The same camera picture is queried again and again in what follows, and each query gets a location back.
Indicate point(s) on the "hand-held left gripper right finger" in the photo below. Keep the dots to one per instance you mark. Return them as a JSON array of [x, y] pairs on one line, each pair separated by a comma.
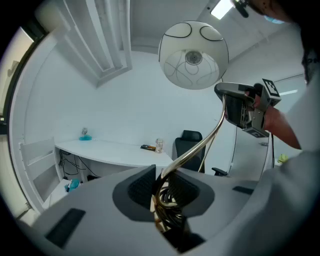
[[225, 200]]

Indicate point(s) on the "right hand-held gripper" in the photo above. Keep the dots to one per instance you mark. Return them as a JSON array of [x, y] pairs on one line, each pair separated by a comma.
[[258, 117]]

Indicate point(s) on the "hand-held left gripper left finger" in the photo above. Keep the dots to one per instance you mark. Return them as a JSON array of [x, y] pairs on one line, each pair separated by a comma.
[[100, 205]]

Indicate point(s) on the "brass lamp with glass globe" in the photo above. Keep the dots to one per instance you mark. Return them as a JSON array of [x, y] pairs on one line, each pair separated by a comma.
[[193, 37]]

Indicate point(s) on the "person's right forearm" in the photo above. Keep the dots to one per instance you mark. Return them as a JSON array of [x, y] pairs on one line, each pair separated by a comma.
[[280, 125]]

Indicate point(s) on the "white desk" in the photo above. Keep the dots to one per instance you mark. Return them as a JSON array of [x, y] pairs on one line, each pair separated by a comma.
[[112, 152]]

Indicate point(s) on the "person's right hand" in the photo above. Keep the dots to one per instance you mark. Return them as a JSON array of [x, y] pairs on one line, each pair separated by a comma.
[[256, 102]]

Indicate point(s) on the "teal cloth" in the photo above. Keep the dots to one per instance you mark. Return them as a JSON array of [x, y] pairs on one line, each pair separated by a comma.
[[74, 185]]

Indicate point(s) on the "white door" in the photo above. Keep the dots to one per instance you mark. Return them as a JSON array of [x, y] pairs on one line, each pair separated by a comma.
[[250, 155]]

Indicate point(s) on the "power strip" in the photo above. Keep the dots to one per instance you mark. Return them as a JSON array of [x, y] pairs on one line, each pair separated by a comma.
[[67, 151]]

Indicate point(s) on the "black office chair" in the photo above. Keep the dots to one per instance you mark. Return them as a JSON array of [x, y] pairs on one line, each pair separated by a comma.
[[191, 147]]

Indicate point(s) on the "yellow-green object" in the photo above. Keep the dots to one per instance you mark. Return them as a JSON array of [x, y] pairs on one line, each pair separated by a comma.
[[282, 158]]

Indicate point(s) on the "white shelf unit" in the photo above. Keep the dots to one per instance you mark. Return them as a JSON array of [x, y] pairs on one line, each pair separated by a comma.
[[37, 160]]

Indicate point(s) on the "glass jar with pale lid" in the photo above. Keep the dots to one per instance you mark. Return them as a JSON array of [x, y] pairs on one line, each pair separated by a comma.
[[159, 146]]

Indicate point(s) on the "blue face mask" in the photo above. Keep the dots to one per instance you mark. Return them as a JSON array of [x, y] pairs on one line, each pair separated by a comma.
[[273, 19]]

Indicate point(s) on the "ceiling light panel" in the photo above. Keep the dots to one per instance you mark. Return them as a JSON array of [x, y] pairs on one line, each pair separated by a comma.
[[221, 8]]

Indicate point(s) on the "black-framed window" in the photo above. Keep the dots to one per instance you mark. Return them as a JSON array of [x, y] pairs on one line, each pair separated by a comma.
[[15, 75]]

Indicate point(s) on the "black head-worn camera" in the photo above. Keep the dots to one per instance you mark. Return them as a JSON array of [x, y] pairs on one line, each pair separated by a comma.
[[242, 8]]

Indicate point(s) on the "white slatted frame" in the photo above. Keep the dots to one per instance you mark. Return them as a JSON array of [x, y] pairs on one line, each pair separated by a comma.
[[105, 45]]

